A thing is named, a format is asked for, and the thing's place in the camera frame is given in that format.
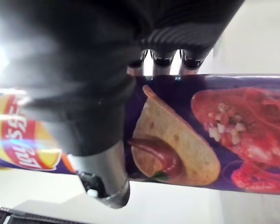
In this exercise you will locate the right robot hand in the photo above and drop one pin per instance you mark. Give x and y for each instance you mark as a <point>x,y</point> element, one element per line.
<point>79,70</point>

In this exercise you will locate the purple chips can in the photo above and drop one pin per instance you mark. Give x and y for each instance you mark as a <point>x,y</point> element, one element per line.
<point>200,130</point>

